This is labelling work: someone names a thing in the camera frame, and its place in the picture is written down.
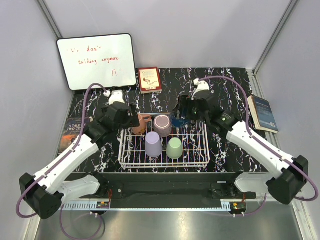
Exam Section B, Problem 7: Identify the red and cream book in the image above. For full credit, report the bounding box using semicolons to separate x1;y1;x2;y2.
138;67;162;94

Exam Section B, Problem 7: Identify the white wire dish rack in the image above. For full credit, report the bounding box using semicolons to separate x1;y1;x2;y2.
118;121;210;170

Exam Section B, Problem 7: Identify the black marbled table mat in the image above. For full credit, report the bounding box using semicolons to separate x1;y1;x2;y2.
66;68;266;173

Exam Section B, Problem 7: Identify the Tale of Two Cities book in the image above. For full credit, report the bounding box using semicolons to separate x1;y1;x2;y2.
58;117;82;155

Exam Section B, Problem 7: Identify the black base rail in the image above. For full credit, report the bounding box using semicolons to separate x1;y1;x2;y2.
79;171;257;210

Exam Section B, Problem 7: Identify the lavender plastic cup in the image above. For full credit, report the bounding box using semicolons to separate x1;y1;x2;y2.
145;131;163;158

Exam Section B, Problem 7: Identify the blue paperback book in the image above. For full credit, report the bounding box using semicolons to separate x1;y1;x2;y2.
247;95;279;134

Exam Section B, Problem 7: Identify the orange pink mug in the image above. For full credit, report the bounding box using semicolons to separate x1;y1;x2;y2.
131;113;152;135

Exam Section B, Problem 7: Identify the mauve ceramic mug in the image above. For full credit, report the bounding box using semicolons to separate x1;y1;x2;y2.
153;114;172;138

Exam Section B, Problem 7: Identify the light green plastic cup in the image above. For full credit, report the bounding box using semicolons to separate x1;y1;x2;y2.
166;137;183;160

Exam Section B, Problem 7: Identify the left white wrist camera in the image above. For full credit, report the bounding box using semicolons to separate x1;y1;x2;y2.
103;90;125;105

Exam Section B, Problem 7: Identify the white slotted cable duct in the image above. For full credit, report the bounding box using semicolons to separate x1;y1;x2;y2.
63;200;111;211

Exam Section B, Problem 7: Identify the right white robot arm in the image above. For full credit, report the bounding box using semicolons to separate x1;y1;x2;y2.
173;90;309;205

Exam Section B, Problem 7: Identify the white dry-erase board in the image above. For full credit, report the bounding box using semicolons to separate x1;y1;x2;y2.
56;33;137;91

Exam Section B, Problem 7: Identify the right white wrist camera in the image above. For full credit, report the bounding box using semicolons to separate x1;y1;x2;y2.
192;78;210;97

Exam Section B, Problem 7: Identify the dark blue mug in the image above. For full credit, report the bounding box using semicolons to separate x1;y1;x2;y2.
170;112;190;128

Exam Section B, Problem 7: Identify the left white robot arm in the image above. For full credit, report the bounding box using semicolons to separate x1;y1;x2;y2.
19;102;139;220

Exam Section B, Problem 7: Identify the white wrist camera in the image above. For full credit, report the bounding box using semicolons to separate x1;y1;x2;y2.
103;90;125;105
192;78;210;97

